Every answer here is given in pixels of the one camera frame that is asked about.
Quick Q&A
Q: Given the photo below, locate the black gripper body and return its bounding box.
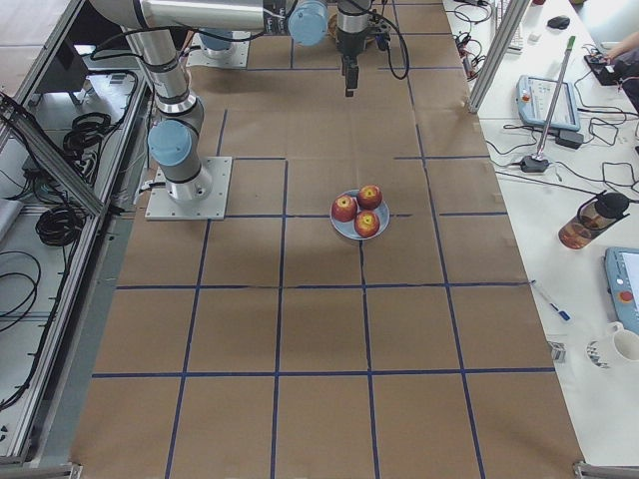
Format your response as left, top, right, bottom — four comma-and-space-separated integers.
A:
341, 54, 359, 89

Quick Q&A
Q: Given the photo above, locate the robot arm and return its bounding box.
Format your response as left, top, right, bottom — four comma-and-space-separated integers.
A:
92, 1, 328, 203
336, 0, 372, 98

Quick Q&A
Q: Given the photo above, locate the brown wicker basket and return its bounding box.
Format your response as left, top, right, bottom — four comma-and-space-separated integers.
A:
327, 12, 370, 46

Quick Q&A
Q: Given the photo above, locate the red apple on plate back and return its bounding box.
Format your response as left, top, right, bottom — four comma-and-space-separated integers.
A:
355, 185, 383, 211

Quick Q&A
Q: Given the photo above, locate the red apple on plate side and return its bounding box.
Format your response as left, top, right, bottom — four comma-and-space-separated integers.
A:
330, 195, 358, 223

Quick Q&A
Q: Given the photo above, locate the red apple on plate front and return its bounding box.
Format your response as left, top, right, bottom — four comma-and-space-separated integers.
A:
353, 210, 380, 239

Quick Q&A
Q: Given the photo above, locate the light blue plate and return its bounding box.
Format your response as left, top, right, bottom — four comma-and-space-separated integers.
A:
329, 187, 390, 240

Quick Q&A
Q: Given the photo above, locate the teach pendant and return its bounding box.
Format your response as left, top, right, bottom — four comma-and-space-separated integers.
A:
515, 75, 581, 132
604, 247, 638, 333

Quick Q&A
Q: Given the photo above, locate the glass jar with black lid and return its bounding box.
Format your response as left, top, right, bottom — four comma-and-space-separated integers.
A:
558, 192, 630, 249

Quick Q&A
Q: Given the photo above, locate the blue white pen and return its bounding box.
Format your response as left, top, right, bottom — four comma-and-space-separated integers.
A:
530, 279, 571, 321

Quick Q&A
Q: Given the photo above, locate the white mug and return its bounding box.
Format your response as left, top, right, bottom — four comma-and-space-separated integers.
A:
585, 321, 638, 369

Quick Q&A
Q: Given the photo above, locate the black braided cable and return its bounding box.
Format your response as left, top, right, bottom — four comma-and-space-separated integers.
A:
373, 14, 411, 81

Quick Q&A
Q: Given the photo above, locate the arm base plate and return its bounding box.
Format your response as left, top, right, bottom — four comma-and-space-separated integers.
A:
145, 157, 233, 221
186, 35, 250, 70

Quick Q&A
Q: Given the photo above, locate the aluminium frame post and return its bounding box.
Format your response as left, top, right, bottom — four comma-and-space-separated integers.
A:
467, 0, 529, 114

